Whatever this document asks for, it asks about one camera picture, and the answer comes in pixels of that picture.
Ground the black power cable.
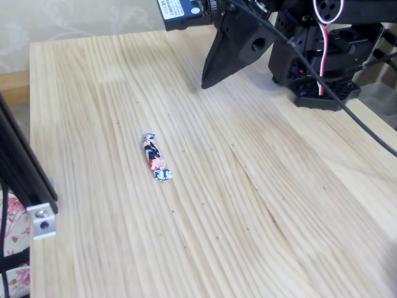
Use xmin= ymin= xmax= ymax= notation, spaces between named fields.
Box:
xmin=322 ymin=51 xmax=397 ymax=83

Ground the candy blue red white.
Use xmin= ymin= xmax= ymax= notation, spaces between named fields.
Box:
xmin=142 ymin=132 xmax=173 ymax=181

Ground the silver angle bracket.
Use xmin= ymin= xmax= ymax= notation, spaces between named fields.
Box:
xmin=26 ymin=202 xmax=57 ymax=242

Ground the aluminium extrusion post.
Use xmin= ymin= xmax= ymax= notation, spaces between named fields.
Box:
xmin=0 ymin=91 xmax=59 ymax=215

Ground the floral fabric cushion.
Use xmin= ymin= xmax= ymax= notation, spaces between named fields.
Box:
xmin=0 ymin=191 xmax=32 ymax=298

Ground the black camera cable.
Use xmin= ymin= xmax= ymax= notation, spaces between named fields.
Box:
xmin=228 ymin=0 xmax=397 ymax=158

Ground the white red servo wire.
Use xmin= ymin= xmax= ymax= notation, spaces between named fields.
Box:
xmin=311 ymin=0 xmax=345 ymax=96

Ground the wooden skirting board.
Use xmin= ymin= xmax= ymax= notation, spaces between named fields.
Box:
xmin=0 ymin=70 xmax=31 ymax=106

